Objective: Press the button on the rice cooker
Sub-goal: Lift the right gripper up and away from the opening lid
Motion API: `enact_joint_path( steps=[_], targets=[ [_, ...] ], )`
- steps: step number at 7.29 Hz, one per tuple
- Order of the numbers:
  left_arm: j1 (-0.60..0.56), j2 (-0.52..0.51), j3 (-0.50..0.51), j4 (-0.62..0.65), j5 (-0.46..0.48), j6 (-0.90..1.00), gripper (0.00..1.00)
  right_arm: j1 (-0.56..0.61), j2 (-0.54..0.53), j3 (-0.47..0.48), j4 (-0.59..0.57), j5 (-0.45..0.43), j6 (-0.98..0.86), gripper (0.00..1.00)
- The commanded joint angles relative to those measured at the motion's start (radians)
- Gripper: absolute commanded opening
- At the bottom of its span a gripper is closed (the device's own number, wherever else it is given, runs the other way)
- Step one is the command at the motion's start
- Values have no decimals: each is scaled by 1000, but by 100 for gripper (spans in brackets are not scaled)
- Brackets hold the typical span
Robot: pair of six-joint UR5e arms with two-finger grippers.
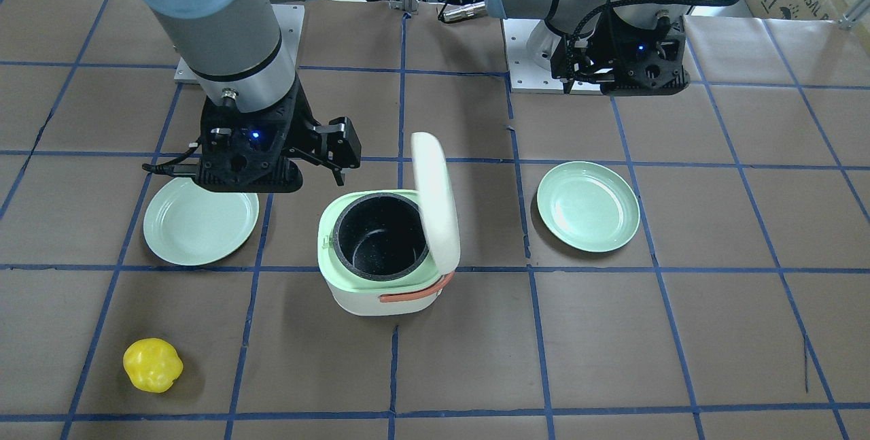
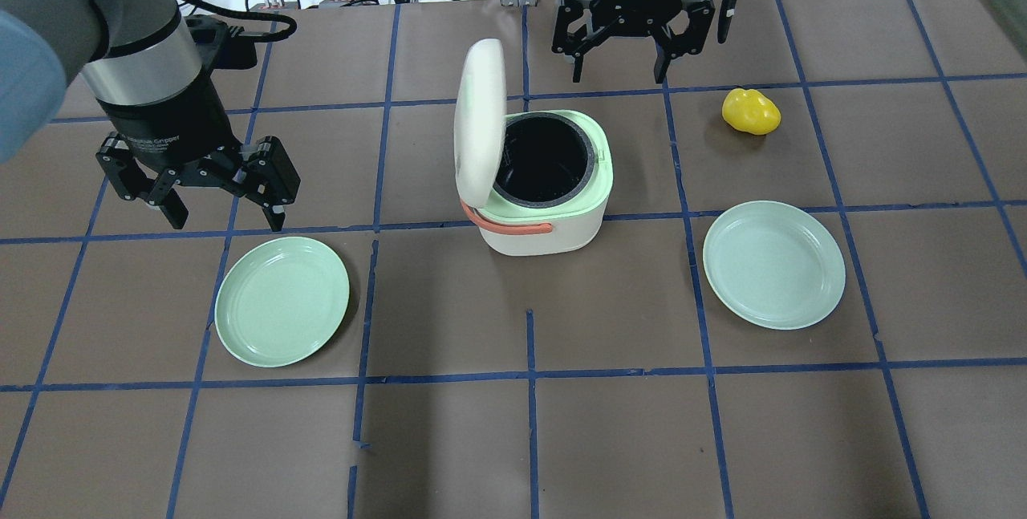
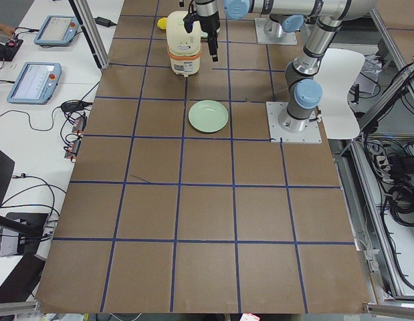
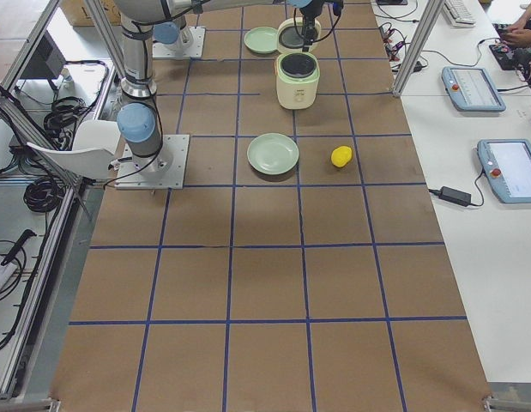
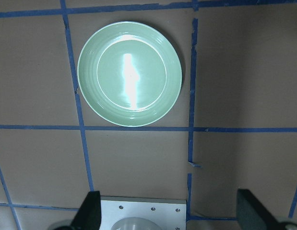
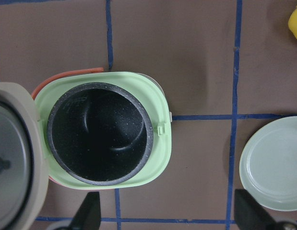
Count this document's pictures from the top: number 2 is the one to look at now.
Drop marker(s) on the green plate far from pepper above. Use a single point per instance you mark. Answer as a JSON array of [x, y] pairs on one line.
[[281, 302]]

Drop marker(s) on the white rice cooker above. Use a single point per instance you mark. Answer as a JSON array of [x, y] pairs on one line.
[[534, 182]]

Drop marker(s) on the yellow bell pepper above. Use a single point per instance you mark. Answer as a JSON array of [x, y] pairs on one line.
[[750, 111]]

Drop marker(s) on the green plate near pepper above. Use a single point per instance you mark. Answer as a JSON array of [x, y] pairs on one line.
[[774, 265]]

